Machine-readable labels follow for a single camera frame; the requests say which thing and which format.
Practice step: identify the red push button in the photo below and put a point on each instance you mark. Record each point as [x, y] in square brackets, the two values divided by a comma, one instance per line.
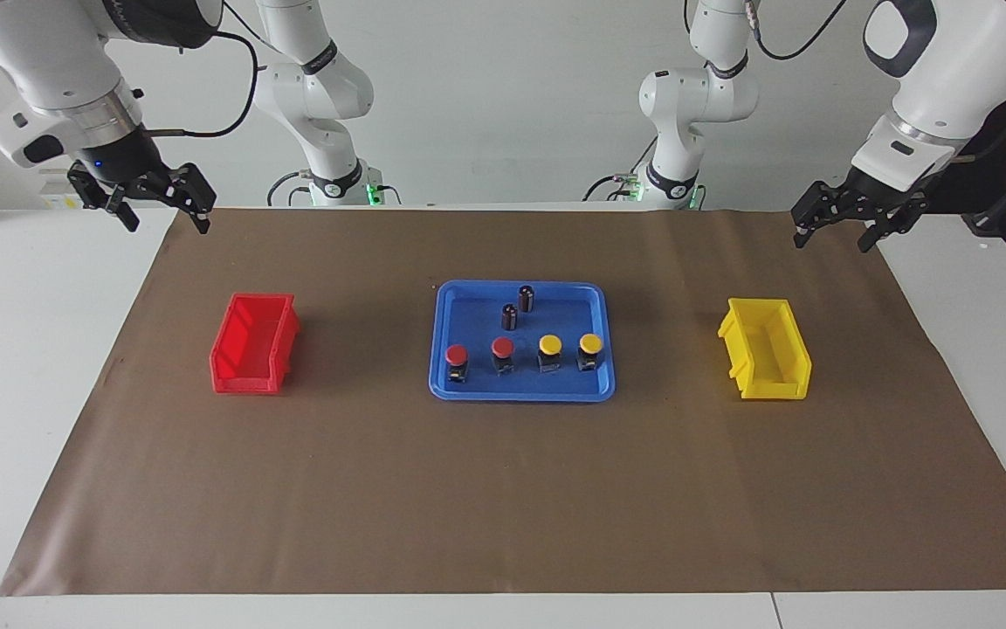
[502, 349]
[456, 356]

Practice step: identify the yellow plastic bin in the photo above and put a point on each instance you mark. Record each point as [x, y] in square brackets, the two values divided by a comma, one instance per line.
[774, 384]

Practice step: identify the black cylindrical capacitor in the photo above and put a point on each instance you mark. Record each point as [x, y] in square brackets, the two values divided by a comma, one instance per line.
[510, 316]
[527, 299]

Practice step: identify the red plastic bin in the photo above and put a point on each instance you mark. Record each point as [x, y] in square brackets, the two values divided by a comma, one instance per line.
[245, 376]

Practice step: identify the white box with yellow labels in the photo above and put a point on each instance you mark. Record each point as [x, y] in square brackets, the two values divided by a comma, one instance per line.
[58, 199]

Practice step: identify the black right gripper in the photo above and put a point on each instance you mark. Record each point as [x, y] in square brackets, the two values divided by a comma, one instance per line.
[123, 157]

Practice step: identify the yellow push button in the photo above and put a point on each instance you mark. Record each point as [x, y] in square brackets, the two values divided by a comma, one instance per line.
[590, 345]
[549, 347]

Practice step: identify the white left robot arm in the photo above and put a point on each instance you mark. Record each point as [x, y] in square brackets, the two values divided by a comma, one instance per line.
[948, 79]

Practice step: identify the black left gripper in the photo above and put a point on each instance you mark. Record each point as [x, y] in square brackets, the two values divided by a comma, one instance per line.
[883, 196]

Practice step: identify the brown paper table mat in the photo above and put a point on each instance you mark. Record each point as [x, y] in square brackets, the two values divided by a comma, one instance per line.
[503, 489]

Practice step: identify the blue plastic tray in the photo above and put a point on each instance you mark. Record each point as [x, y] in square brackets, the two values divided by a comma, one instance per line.
[485, 384]

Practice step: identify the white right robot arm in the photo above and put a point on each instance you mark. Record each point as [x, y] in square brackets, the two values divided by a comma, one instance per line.
[49, 61]

